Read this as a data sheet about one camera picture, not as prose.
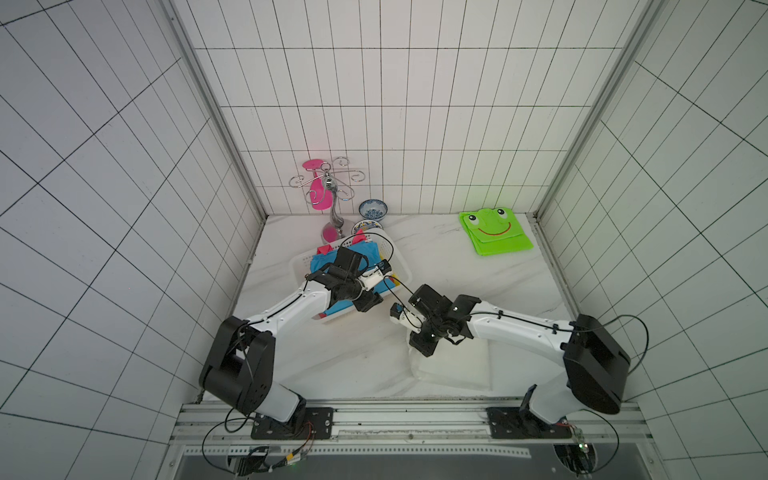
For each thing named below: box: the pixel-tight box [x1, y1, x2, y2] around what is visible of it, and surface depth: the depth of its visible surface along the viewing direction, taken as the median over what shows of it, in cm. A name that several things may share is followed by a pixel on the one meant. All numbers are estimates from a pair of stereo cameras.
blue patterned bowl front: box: [351, 219, 384, 235], surface depth 113 cm
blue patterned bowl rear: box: [359, 199, 388, 221], surface depth 120 cm
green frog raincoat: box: [459, 208, 534, 256], surface depth 116 cm
